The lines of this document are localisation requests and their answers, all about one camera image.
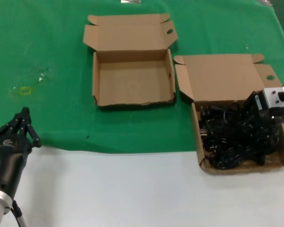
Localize cardboard box with torn rim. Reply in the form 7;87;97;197
82;13;179;110

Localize brown cardboard box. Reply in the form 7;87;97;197
174;53;284;175

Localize tangled black power cables pile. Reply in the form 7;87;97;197
198;100;281;170

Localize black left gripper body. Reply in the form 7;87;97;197
0;133;32;199

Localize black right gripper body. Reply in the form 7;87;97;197
260;109;284;124

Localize green tablecloth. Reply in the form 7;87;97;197
0;0;284;154

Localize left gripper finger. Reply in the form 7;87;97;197
0;107;27;140
20;107;42;148

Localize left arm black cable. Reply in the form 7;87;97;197
10;200;28;227

